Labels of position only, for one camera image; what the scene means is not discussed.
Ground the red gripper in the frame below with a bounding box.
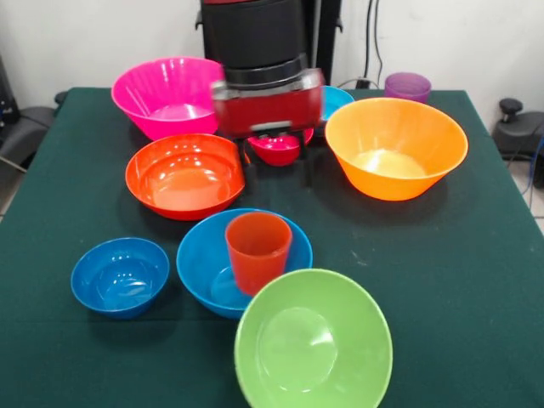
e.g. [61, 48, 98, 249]
[211, 67, 326, 166]

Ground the wide red-orange bowl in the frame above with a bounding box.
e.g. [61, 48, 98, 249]
[124, 133, 247, 222]

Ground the red-orange plastic cup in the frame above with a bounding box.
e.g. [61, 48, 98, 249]
[224, 212, 294, 298]

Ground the large orange bowl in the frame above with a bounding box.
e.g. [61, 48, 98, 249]
[325, 97, 469, 202]

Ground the medium light blue bowl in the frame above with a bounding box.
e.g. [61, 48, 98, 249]
[176, 207, 315, 320]

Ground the green bowl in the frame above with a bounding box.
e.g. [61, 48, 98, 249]
[234, 268, 394, 408]

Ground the small crimson bowl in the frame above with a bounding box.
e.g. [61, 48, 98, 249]
[247, 127, 315, 167]

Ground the small light blue bowl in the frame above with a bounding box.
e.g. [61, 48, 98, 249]
[320, 86, 355, 123]

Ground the large pink bowl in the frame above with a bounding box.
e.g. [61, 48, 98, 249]
[110, 56, 225, 142]

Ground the purple translucent cup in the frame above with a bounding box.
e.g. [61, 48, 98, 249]
[384, 71, 433, 105]

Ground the small dark blue bowl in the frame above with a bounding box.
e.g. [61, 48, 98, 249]
[70, 236, 171, 320]

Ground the black chair base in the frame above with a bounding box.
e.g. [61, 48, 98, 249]
[491, 98, 544, 190]
[0, 53, 69, 171]

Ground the dark green table cloth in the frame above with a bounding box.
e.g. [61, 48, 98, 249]
[0, 87, 544, 408]

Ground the black wall cable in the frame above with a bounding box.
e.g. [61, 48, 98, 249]
[339, 0, 386, 89]

